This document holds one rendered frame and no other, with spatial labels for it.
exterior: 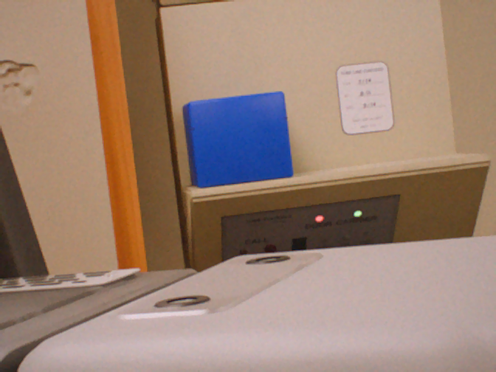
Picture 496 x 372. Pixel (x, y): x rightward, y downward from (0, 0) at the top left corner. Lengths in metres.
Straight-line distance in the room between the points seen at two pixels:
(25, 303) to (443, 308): 0.12
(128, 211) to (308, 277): 0.91
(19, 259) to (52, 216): 0.81
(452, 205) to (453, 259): 0.97
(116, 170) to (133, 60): 0.54
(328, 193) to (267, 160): 0.07
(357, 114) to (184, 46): 0.21
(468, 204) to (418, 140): 0.11
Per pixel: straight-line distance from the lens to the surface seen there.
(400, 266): 0.26
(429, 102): 1.30
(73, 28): 1.69
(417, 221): 1.24
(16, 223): 0.88
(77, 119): 1.68
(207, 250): 1.20
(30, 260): 0.89
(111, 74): 1.16
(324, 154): 1.27
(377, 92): 1.29
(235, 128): 1.15
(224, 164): 1.15
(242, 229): 1.18
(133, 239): 1.16
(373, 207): 1.20
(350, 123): 1.28
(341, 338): 0.19
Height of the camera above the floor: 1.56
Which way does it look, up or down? 3 degrees down
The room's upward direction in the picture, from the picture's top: 7 degrees counter-clockwise
